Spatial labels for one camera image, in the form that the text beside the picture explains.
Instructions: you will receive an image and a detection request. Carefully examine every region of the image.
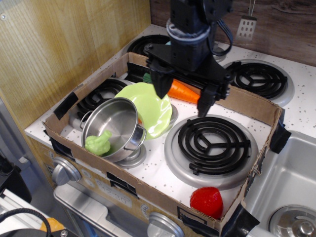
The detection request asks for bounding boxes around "silver front left knob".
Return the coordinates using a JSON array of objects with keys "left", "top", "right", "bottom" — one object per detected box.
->
[{"left": 52, "top": 157, "right": 81, "bottom": 186}]

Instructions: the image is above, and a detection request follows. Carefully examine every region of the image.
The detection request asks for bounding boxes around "green toy broccoli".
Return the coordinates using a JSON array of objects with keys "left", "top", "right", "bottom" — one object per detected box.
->
[{"left": 84, "top": 130, "right": 112, "bottom": 156}]

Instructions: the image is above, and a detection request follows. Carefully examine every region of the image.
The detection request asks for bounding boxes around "steel sink basin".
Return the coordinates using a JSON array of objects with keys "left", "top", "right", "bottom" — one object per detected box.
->
[{"left": 245, "top": 131, "right": 316, "bottom": 237}]

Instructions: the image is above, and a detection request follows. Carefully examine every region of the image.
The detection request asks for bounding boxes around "silver back stove knob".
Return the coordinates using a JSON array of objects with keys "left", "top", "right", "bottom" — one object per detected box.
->
[{"left": 213, "top": 43, "right": 226, "bottom": 63}]

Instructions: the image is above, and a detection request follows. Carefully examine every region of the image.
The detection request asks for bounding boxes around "front right black burner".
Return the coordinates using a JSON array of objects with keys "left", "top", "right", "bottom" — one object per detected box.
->
[{"left": 164, "top": 116, "right": 259, "bottom": 190}]

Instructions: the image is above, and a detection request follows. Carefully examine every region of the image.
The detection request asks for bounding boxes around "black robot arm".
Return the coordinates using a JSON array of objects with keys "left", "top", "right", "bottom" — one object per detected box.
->
[{"left": 144, "top": 0, "right": 233, "bottom": 117}]

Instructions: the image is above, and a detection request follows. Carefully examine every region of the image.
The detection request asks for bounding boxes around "front left black burner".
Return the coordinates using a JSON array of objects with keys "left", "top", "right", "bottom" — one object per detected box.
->
[{"left": 69, "top": 78, "right": 132, "bottom": 131}]

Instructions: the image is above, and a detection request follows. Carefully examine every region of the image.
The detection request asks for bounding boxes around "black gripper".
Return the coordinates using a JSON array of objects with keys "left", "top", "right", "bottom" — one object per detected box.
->
[{"left": 146, "top": 40, "right": 232, "bottom": 117}]

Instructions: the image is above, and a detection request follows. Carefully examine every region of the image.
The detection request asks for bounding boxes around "back left black burner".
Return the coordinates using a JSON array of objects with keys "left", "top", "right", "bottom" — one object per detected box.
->
[{"left": 122, "top": 35, "right": 170, "bottom": 60}]

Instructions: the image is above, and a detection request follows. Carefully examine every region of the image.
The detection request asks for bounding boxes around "silver oven door handle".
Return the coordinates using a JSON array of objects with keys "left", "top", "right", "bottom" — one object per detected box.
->
[{"left": 54, "top": 184, "right": 147, "bottom": 237}]

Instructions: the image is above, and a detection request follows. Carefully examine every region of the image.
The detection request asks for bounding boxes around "back right black burner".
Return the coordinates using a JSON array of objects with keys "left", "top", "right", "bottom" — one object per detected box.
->
[{"left": 224, "top": 59, "right": 295, "bottom": 107}]

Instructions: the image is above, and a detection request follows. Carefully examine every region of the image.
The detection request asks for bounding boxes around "silver sink drain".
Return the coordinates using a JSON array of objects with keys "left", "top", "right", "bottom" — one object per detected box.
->
[{"left": 268, "top": 205, "right": 316, "bottom": 237}]

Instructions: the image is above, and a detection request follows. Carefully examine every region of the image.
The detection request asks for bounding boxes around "red toy strawberry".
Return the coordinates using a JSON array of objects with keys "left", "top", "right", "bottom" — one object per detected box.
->
[{"left": 190, "top": 187, "right": 224, "bottom": 219}]

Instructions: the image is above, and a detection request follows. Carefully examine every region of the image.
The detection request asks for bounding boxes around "black burner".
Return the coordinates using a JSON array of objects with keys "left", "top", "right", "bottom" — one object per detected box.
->
[
  {"left": 122, "top": 35, "right": 170, "bottom": 60},
  {"left": 69, "top": 78, "right": 132, "bottom": 131},
  {"left": 224, "top": 59, "right": 295, "bottom": 107},
  {"left": 164, "top": 116, "right": 259, "bottom": 190}
]

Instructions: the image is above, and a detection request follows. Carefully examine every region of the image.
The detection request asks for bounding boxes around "brown cardboard fence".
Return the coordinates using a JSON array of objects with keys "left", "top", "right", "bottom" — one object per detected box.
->
[{"left": 44, "top": 52, "right": 288, "bottom": 237}]

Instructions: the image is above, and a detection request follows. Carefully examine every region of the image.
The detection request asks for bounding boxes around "hanging metal spatula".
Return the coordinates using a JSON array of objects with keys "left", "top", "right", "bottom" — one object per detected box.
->
[{"left": 236, "top": 0, "right": 257, "bottom": 42}]

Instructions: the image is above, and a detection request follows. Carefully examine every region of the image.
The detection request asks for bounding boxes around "black cable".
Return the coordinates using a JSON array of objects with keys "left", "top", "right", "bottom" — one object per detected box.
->
[{"left": 0, "top": 208, "right": 52, "bottom": 237}]

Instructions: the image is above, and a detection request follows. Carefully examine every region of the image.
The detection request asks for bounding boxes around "orange object bottom left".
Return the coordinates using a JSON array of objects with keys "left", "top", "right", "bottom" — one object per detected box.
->
[{"left": 39, "top": 217, "right": 65, "bottom": 232}]

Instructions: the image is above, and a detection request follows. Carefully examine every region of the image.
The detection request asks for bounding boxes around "small steel pot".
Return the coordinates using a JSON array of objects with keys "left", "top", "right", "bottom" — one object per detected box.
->
[{"left": 80, "top": 97, "right": 147, "bottom": 163}]

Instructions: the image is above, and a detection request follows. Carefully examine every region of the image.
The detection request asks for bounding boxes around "silver front middle knob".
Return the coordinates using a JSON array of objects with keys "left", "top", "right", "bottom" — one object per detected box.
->
[{"left": 147, "top": 212, "right": 185, "bottom": 237}]

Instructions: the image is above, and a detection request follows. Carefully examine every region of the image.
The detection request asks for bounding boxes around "light green plastic plate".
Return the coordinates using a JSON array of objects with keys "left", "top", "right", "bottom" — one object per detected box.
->
[{"left": 115, "top": 82, "right": 173, "bottom": 140}]

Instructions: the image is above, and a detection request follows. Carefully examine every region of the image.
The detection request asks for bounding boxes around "orange toy carrot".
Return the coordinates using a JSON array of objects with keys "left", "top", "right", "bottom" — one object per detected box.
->
[{"left": 167, "top": 80, "right": 200, "bottom": 104}]

